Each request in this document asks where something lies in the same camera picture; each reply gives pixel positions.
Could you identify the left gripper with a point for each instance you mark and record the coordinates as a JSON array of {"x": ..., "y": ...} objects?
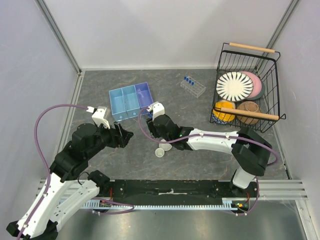
[{"x": 120, "y": 137}]

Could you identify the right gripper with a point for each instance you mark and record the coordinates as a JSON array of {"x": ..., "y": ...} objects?
[{"x": 152, "y": 128}]

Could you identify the blue compartment organizer box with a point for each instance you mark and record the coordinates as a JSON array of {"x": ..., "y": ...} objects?
[{"x": 126, "y": 102}]

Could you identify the clear test tube rack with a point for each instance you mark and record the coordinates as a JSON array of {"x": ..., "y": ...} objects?
[{"x": 195, "y": 90}]

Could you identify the black wire dish basket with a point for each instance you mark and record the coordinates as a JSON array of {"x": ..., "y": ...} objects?
[{"x": 258, "y": 114}]

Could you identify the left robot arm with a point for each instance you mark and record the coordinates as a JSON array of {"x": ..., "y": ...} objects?
[{"x": 46, "y": 217}]

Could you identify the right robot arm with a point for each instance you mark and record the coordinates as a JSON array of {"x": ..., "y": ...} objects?
[{"x": 251, "y": 151}]

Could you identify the large white dish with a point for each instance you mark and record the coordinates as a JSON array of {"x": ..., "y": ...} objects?
[{"x": 165, "y": 146}]

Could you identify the small white dish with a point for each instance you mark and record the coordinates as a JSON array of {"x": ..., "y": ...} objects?
[{"x": 159, "y": 152}]

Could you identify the yellow bowl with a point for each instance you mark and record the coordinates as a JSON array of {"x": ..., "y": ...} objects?
[{"x": 220, "y": 117}]

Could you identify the white blue striped plate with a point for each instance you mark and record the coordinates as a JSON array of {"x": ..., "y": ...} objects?
[{"x": 234, "y": 86}]

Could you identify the dark green plate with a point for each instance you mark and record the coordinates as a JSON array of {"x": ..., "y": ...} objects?
[{"x": 259, "y": 95}]

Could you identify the pink plate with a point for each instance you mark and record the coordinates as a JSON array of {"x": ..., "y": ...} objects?
[{"x": 257, "y": 83}]

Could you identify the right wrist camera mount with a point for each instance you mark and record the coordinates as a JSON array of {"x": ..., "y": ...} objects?
[{"x": 156, "y": 109}]

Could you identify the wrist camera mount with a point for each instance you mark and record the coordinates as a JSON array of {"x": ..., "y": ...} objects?
[
  {"x": 156, "y": 109},
  {"x": 99, "y": 116}
]

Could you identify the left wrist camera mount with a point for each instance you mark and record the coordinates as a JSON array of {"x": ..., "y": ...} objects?
[{"x": 99, "y": 116}]

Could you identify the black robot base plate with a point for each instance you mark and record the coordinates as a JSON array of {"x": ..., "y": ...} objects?
[{"x": 174, "y": 192}]

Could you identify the light blue cable duct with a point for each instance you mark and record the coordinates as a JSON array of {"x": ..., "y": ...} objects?
[{"x": 99, "y": 205}]

